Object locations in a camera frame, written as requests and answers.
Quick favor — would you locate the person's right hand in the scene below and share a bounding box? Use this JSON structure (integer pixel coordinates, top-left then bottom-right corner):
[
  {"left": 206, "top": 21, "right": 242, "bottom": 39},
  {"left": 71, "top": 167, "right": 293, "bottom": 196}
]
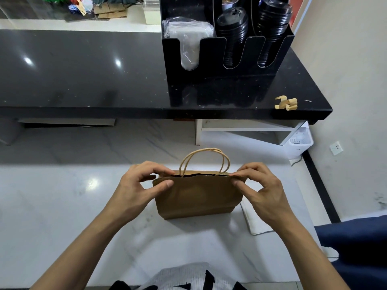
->
[{"left": 230, "top": 162, "right": 297, "bottom": 232}]

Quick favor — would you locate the person's left hand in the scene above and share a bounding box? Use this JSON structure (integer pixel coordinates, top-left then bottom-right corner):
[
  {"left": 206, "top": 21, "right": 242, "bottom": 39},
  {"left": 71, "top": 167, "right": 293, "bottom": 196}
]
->
[{"left": 103, "top": 161, "right": 177, "bottom": 226}]

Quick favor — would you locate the stack of white paper sheets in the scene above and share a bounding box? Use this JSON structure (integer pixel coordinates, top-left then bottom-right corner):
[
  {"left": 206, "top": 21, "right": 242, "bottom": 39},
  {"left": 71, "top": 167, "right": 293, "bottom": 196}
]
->
[{"left": 241, "top": 199, "right": 277, "bottom": 236}]

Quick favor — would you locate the brown paper bag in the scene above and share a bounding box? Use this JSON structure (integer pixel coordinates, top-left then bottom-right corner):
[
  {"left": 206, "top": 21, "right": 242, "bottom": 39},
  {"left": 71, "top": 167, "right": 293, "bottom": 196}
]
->
[{"left": 152, "top": 148, "right": 246, "bottom": 220}]

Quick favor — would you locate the person's right forearm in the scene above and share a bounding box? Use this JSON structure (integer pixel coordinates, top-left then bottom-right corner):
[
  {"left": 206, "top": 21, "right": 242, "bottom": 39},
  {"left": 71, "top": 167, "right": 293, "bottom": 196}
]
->
[{"left": 275, "top": 214, "right": 350, "bottom": 290}]

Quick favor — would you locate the person's left forearm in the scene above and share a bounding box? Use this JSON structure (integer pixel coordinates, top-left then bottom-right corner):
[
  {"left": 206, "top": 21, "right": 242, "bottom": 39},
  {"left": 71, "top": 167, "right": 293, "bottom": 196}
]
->
[{"left": 30, "top": 208, "right": 131, "bottom": 290}]

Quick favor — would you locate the person's white shirt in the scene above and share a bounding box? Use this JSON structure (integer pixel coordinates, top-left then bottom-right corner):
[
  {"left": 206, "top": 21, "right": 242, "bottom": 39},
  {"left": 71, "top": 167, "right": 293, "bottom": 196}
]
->
[{"left": 139, "top": 263, "right": 243, "bottom": 290}]

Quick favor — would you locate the row of tan tape strips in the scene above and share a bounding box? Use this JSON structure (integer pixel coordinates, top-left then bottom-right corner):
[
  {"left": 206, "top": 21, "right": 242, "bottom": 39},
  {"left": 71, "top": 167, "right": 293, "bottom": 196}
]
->
[{"left": 274, "top": 95, "right": 299, "bottom": 111}]

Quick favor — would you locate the black body harness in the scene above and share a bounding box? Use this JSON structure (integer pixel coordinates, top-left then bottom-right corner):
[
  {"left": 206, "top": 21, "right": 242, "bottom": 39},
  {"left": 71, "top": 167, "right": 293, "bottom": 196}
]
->
[{"left": 109, "top": 270, "right": 249, "bottom": 290}]

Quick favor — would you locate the black acrylic organizer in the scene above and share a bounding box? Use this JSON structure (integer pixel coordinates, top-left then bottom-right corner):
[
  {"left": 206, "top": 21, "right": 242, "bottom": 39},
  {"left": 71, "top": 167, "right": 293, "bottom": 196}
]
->
[{"left": 160, "top": 0, "right": 296, "bottom": 88}]

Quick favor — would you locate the plastic wrapped white pack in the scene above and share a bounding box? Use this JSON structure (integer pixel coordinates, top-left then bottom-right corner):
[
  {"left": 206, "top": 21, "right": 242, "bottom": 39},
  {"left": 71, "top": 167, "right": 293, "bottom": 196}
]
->
[{"left": 162, "top": 17, "right": 215, "bottom": 71}]

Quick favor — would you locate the white box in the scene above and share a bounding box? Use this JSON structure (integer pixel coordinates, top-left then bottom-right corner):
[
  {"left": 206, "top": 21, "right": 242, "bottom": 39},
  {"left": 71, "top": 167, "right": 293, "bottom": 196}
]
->
[{"left": 143, "top": 0, "right": 162, "bottom": 26}]

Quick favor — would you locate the red banner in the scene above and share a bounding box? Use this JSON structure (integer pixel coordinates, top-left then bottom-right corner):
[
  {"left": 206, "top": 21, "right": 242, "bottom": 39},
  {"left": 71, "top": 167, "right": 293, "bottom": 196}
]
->
[{"left": 289, "top": 0, "right": 307, "bottom": 25}]

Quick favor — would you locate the white wall socket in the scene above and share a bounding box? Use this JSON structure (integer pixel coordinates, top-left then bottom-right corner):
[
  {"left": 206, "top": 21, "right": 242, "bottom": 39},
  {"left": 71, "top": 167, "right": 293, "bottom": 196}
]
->
[{"left": 329, "top": 141, "right": 344, "bottom": 156}]

